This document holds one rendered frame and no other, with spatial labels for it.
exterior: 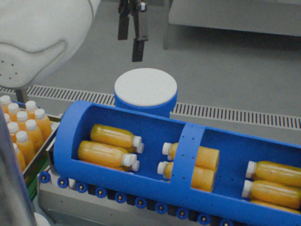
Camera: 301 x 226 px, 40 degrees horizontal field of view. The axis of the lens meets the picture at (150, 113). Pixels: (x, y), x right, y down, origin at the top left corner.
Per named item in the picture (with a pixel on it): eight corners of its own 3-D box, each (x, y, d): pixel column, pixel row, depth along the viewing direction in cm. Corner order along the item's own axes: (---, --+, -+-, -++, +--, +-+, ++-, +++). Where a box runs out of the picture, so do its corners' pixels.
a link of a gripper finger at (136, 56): (144, 37, 113) (145, 38, 112) (141, 60, 117) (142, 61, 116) (133, 37, 112) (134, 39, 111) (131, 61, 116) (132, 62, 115)
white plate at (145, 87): (138, 113, 171) (138, 115, 172) (189, 89, 184) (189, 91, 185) (102, 81, 188) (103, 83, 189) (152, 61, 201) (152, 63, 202)
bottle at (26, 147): (27, 176, 163) (18, 146, 152) (18, 167, 166) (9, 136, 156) (41, 167, 166) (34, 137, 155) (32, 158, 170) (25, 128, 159)
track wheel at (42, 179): (49, 173, 153) (52, 172, 155) (39, 170, 154) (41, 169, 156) (47, 184, 153) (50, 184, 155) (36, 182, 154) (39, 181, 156)
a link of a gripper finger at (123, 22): (119, 18, 121) (118, 17, 122) (118, 40, 125) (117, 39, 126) (129, 18, 122) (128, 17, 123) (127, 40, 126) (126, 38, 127)
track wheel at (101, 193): (107, 187, 148) (109, 186, 150) (95, 184, 149) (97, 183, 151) (105, 200, 148) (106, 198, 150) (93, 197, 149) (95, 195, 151)
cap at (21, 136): (19, 142, 154) (19, 139, 152) (15, 137, 156) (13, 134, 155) (29, 137, 156) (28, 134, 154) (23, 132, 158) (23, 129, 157)
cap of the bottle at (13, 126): (18, 131, 159) (17, 127, 157) (8, 132, 158) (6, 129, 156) (18, 124, 161) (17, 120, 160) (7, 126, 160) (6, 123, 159)
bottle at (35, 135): (28, 153, 172) (20, 123, 162) (44, 148, 175) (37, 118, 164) (32, 163, 168) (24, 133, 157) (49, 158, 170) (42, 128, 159)
